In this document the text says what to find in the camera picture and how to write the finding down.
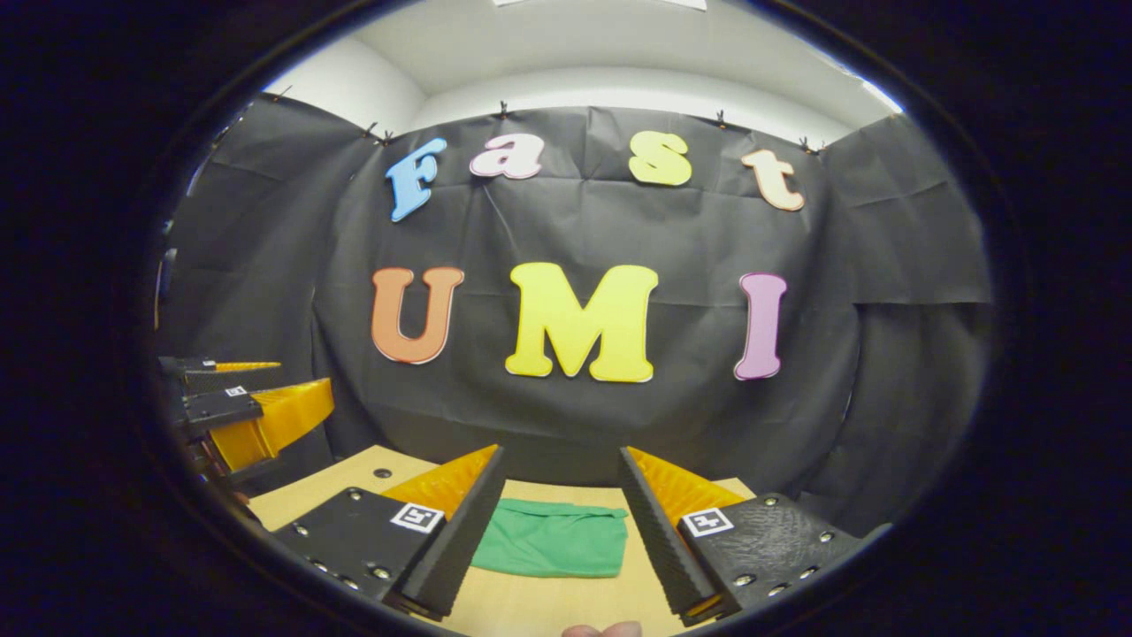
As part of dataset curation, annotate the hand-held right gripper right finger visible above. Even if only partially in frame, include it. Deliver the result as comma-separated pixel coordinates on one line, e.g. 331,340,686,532
617,447,872,627

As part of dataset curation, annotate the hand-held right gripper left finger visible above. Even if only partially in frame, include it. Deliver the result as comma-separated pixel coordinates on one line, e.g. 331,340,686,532
272,444,507,620

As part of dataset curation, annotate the green T-shirt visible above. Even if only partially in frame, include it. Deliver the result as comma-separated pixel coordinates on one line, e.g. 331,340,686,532
470,497,631,579

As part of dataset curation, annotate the black backdrop cloth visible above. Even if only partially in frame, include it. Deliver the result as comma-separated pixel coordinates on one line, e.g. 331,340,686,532
155,93,993,536

